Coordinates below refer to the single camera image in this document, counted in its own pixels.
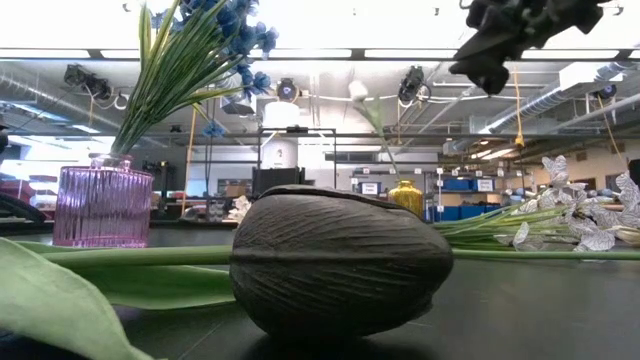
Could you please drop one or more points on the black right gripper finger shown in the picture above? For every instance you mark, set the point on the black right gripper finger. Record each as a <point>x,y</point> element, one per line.
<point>492,82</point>
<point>487,57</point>

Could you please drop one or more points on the large white artificial flower bunch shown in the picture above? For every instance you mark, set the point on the large white artificial flower bunch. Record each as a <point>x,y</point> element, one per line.
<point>590,235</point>

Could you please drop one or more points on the cream artificial tulip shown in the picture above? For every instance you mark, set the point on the cream artificial tulip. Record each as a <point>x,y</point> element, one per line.
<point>631,236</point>

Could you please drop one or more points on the blue artificial flower bunch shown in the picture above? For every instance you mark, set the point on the blue artificial flower bunch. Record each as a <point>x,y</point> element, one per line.
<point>165,85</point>

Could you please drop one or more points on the yellow glass vase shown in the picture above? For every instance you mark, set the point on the yellow glass vase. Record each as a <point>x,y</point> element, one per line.
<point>406,197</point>

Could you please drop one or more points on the pink ribbed glass vase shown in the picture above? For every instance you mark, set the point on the pink ribbed glass vase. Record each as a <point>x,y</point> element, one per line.
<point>102,210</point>

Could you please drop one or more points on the black hanging ceiling device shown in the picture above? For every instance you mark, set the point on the black hanging ceiling device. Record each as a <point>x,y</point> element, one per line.
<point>411,85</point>
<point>87,80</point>

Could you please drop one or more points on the long blue storage bin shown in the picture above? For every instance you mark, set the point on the long blue storage bin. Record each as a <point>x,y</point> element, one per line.
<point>455,214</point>

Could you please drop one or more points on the long black-framed ceiling light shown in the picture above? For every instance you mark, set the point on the long black-framed ceiling light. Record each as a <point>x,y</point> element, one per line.
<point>320,54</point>

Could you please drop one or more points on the round black ceiling device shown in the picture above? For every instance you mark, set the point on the round black ceiling device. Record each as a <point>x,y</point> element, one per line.
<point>287,91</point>

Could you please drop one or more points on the white cylindrical tank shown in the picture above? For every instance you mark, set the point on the white cylindrical tank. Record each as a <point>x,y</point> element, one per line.
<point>281,115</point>

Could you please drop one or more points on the white cabinet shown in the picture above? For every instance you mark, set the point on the white cabinet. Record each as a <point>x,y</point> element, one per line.
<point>280,155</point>

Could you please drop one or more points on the black artificial tulip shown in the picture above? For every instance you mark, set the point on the black artificial tulip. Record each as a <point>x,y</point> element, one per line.
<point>340,260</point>

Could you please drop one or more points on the black monitor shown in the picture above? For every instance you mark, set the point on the black monitor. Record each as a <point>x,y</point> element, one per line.
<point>277,181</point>

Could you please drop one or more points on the large silver air duct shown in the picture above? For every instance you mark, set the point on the large silver air duct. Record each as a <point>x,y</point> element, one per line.
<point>540,105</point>

